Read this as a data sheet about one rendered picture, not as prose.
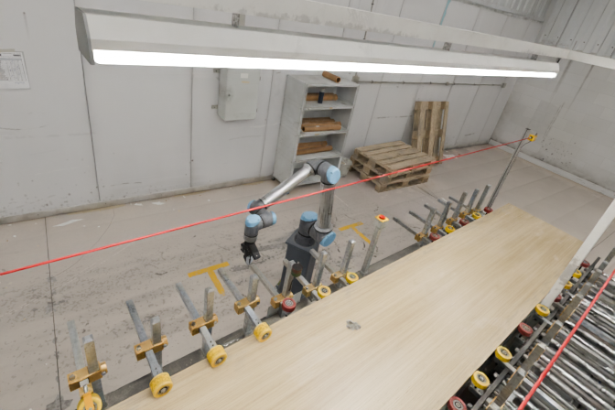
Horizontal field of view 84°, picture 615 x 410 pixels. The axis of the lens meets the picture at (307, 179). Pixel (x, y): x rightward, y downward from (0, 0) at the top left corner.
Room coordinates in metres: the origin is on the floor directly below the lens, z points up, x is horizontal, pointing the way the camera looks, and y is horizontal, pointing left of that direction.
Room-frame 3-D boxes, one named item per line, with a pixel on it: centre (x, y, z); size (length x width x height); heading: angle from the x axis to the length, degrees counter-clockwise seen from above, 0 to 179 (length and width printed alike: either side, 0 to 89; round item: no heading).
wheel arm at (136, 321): (1.00, 0.60, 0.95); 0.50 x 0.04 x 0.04; 44
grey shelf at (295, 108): (4.57, 0.04, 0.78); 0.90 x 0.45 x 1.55; 130
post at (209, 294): (1.16, 0.35, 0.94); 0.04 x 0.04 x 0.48; 44
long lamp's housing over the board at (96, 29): (1.45, -0.42, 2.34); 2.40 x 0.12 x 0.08; 134
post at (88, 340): (0.82, 0.72, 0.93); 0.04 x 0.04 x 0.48; 44
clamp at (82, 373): (0.80, 0.73, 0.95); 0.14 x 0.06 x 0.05; 134
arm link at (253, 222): (1.76, 0.29, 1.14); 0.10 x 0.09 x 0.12; 137
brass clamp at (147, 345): (0.97, 0.55, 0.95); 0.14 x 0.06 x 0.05; 134
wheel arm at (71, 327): (0.88, 0.83, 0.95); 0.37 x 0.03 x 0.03; 44
